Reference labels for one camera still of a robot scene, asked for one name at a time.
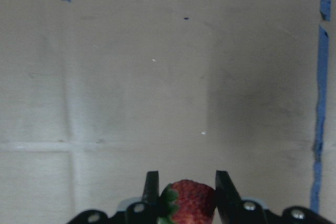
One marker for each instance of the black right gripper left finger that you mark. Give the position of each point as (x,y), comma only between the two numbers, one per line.
(144,210)

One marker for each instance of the red strawberry green top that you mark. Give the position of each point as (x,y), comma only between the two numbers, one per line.
(186,201)

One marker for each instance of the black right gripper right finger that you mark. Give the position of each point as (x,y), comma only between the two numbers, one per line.
(233,209)

